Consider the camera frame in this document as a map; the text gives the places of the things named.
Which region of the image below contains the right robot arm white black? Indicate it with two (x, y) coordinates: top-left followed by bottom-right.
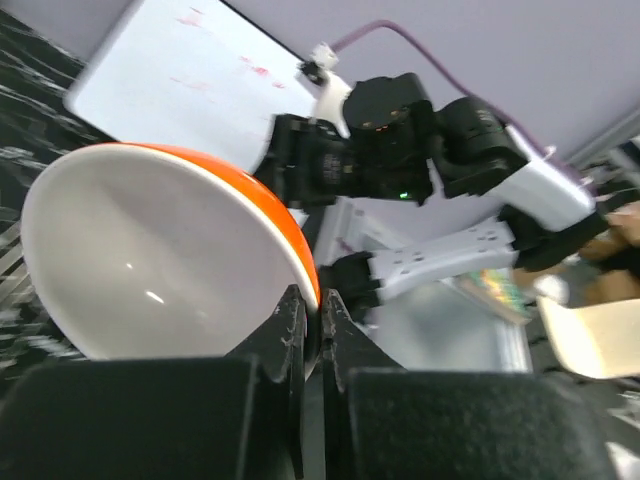
(255, 98), (607, 319)

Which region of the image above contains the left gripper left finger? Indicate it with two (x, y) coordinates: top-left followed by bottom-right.
(1, 286), (306, 479)

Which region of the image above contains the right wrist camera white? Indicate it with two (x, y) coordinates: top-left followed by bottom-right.
(298, 43), (352, 138)

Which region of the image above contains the white dry erase board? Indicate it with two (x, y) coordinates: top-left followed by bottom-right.
(65, 0), (315, 171)

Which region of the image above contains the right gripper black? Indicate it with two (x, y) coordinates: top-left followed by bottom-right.
(252, 114), (346, 247)

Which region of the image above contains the orange bowl white inside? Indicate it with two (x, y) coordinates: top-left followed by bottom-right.
(20, 143), (321, 360)

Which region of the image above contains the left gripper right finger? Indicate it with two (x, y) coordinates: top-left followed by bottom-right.
(321, 290), (617, 479)

